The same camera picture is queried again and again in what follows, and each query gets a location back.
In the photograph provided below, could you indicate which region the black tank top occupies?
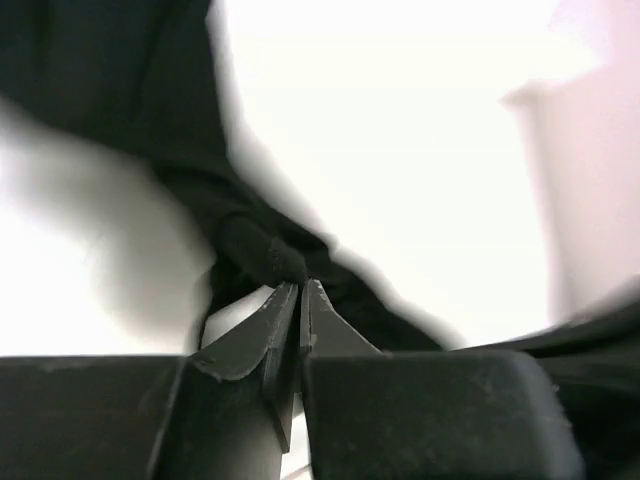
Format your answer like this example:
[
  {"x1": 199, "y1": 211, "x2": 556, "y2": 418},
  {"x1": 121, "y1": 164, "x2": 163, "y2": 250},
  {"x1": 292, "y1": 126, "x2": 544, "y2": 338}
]
[{"x1": 1, "y1": 1, "x2": 639, "y2": 479}]

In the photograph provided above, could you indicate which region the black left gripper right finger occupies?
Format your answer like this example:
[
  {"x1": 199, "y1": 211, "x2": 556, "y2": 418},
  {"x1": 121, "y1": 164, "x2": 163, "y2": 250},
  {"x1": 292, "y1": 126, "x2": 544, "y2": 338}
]
[{"x1": 300, "y1": 280, "x2": 585, "y2": 480}]

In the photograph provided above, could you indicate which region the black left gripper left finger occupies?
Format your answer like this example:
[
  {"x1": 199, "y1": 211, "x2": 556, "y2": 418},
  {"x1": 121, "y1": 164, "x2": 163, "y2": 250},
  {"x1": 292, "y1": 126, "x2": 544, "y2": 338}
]
[{"x1": 1, "y1": 284, "x2": 298, "y2": 479}]

